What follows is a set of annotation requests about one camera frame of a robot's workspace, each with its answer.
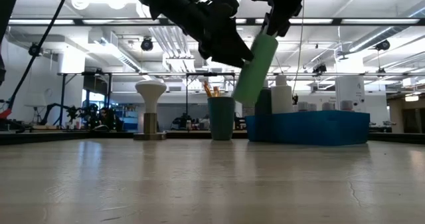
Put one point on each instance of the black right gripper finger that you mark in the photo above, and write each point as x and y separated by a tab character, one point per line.
282	18

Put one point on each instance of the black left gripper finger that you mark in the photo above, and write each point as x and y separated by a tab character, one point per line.
225	44

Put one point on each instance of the large green paint bottle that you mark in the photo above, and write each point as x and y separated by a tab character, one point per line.
255	71

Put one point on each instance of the wide black paintbrush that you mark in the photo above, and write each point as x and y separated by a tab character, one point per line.
207	89

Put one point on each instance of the large dark grey paint bottle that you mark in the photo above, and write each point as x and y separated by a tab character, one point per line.
267	106

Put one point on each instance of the dark green plastic cup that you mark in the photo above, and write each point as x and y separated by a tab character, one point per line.
221	121

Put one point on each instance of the tall white plastic bottle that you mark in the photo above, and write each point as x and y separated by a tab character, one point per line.
281	97

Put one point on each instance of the teal plastic bin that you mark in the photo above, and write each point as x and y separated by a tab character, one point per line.
308	127

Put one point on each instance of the black background robot arm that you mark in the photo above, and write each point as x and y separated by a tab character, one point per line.
50	107
111	117
89	112

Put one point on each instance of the black ceiling spotlight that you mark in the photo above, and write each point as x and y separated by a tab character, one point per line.
34	50
382	45
319	69
146	44

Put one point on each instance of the black overhead crossbar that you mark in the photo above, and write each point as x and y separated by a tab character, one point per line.
365	21

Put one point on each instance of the white round lamp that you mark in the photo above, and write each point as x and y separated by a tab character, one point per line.
150	91

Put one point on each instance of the white round column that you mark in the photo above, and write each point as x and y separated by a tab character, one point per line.
348	94

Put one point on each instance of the dark neighbouring table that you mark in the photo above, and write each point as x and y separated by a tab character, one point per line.
46	138

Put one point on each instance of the red bar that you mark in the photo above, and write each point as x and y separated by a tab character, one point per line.
5	114

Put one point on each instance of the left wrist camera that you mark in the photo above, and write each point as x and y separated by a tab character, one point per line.
225	4

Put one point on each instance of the lit wall lamp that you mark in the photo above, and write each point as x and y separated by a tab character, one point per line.
411	98

